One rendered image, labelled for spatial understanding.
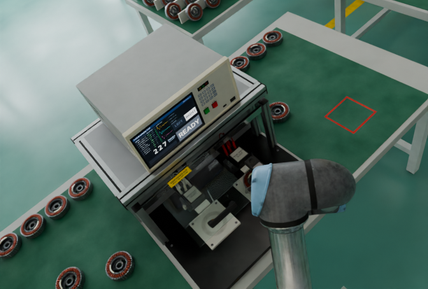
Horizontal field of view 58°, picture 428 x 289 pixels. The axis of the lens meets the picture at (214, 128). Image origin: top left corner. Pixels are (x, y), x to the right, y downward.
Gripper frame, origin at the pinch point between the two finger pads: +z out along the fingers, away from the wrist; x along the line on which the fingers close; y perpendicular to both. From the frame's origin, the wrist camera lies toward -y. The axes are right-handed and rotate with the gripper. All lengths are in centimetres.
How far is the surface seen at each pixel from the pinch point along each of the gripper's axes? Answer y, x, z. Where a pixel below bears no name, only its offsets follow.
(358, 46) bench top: -14, 94, 16
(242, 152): -12.5, 1.6, -6.4
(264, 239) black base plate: 17.3, -14.8, -8.7
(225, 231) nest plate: 6.1, -23.4, -2.4
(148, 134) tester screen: -37, -26, -32
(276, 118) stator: -13.9, 30.0, 11.8
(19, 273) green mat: -36, -98, 30
